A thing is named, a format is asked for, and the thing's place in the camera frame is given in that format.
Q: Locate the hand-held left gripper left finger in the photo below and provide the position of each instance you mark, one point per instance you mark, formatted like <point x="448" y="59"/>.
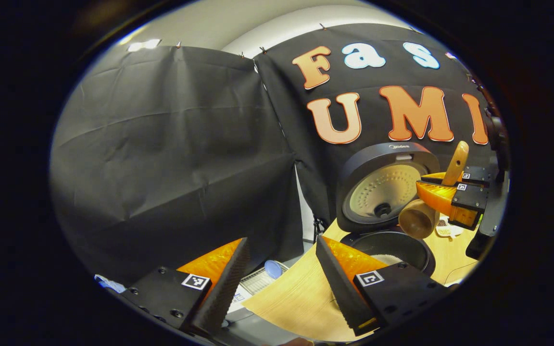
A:
<point x="221" y="293"/>

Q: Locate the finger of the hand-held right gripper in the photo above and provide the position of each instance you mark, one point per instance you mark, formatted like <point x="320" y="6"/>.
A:
<point x="469" y="197"/>
<point x="479" y="175"/>

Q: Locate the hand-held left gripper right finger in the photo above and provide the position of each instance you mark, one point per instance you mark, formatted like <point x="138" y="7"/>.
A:
<point x="342" y="293"/>

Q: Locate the white rice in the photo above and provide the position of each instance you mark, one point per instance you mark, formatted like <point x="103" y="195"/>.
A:
<point x="386" y="259"/>

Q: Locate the wooden spoon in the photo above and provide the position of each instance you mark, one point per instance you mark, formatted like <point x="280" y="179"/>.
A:
<point x="416" y="218"/>

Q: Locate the dark rice cooker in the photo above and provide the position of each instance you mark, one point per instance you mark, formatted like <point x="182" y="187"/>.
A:
<point x="354" y="168"/>

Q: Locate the white labelled box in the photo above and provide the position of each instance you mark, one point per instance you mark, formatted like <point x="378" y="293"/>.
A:
<point x="237" y="302"/>

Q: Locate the white plastic crate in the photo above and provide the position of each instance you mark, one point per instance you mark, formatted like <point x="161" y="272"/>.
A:
<point x="255" y="281"/>

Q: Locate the white divided tray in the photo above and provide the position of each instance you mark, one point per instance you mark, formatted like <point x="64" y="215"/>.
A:
<point x="445" y="232"/>

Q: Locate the blue round lid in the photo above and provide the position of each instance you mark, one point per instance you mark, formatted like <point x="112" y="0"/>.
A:
<point x="273" y="269"/>

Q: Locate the black tripod stand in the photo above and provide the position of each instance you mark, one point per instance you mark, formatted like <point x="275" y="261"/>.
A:
<point x="318" y="228"/>

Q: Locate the blue crumpled cloth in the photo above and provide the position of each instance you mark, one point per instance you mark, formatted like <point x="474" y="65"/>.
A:
<point x="111" y="283"/>

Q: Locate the ceiling light panel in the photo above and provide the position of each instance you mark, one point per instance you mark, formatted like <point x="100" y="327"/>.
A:
<point x="144" y="45"/>

